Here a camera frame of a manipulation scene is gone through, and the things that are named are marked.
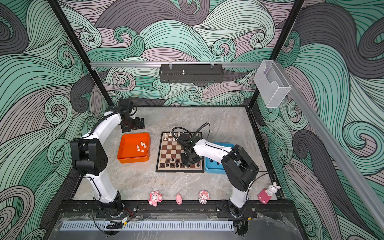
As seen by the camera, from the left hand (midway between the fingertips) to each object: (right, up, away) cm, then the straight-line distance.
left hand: (138, 126), depth 92 cm
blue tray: (+47, -23, -7) cm, 53 cm away
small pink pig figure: (+27, -37, -16) cm, 48 cm away
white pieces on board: (+19, -7, +9) cm, 22 cm away
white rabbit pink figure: (+73, -36, -14) cm, 82 cm away
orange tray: (-4, -15, +4) cm, 15 cm away
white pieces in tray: (-1, -15, +3) cm, 15 cm away
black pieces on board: (+25, -22, -6) cm, 34 cm away
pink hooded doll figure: (+40, -35, -17) cm, 55 cm away
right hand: (+31, -22, -4) cm, 38 cm away
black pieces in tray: (+46, -21, -2) cm, 51 cm away
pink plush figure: (+15, -36, -17) cm, 42 cm away
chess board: (+20, -16, +1) cm, 26 cm away
